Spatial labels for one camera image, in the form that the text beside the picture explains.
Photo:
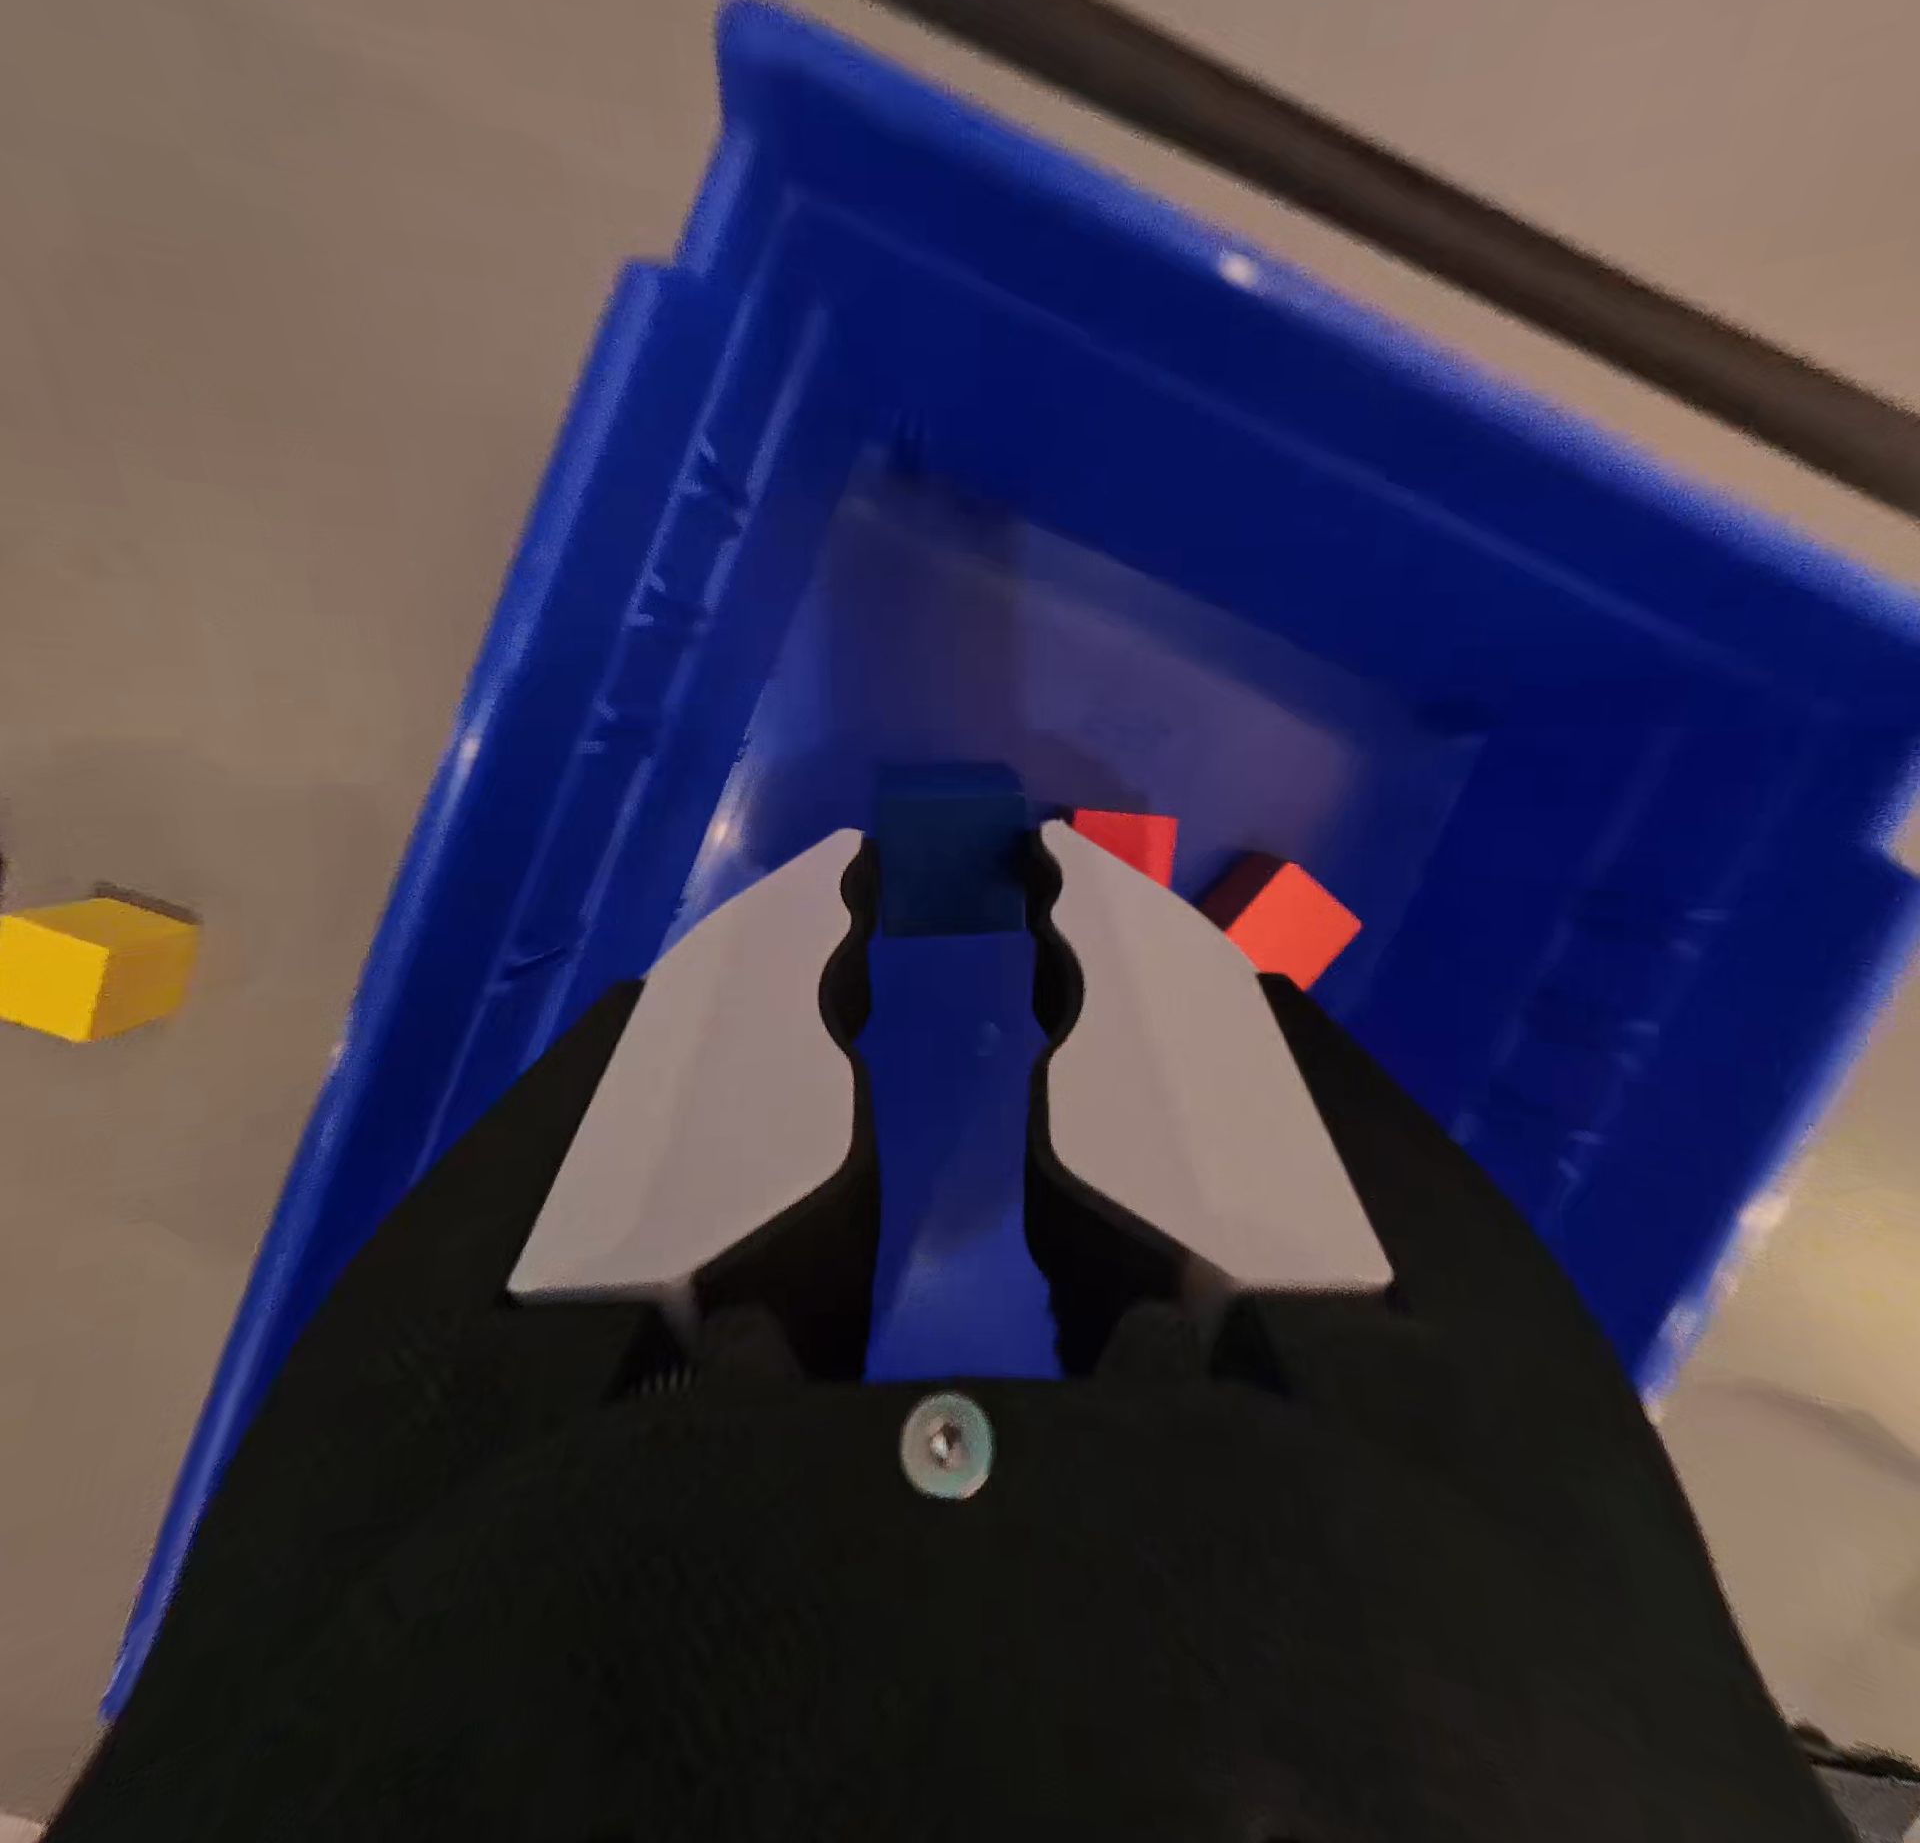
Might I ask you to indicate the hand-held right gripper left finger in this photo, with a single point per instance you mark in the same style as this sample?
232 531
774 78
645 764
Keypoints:
707 1124

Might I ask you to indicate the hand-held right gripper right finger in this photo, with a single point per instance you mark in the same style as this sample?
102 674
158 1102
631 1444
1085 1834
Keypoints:
1202 1124

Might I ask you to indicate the orange wooden cube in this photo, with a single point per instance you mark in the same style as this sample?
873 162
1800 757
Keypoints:
1292 922

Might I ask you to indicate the red wooden cube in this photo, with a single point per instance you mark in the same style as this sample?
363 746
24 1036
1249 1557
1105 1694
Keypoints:
1134 841

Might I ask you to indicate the blue wooden cube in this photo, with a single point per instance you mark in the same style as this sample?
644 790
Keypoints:
953 853

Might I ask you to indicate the blue plastic bin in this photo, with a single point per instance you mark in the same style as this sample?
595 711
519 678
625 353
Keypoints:
1352 597

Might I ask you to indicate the yellow wooden cube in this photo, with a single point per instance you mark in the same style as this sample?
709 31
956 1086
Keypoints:
91 965

